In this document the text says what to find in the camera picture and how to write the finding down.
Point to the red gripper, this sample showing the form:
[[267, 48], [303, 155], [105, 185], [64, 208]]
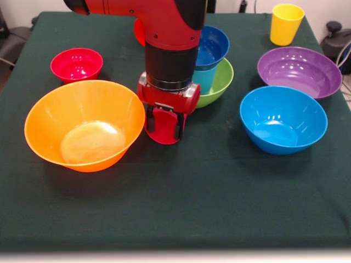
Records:
[[170, 100]]

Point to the short crimson cup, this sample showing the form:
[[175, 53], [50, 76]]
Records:
[[164, 128]]

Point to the light blue cup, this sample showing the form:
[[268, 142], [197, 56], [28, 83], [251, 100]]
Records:
[[204, 79]]

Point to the green bowl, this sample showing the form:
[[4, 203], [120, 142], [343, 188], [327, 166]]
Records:
[[219, 85]]

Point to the small dark blue bowl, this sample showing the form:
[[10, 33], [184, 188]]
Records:
[[211, 43]]

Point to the tall red cup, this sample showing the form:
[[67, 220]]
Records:
[[138, 33]]

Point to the light blue bowl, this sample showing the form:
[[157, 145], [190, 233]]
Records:
[[282, 123]]

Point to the purple bowl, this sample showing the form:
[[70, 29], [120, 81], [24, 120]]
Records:
[[299, 74]]

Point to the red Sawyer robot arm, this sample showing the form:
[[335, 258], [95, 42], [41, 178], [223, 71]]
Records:
[[164, 27]]

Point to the dark green tablecloth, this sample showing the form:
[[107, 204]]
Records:
[[175, 191]]

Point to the large orange bowl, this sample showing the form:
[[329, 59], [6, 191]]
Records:
[[90, 142]]

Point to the small crimson bowl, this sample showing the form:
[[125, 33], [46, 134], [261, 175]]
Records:
[[76, 65]]

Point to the yellow cup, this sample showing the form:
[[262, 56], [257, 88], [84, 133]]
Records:
[[285, 27]]

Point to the black office chair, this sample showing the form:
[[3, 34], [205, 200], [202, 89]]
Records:
[[334, 41], [13, 41]]

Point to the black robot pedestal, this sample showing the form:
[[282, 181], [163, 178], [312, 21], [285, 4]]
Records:
[[225, 5]]

